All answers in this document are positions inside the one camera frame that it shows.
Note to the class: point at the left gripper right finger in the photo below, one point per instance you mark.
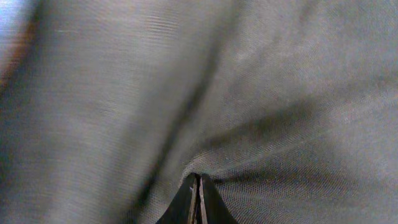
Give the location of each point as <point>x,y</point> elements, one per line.
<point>212,207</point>

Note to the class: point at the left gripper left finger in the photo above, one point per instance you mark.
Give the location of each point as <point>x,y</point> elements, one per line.
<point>183,207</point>

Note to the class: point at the black t-shirt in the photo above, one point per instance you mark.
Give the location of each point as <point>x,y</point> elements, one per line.
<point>290,106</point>

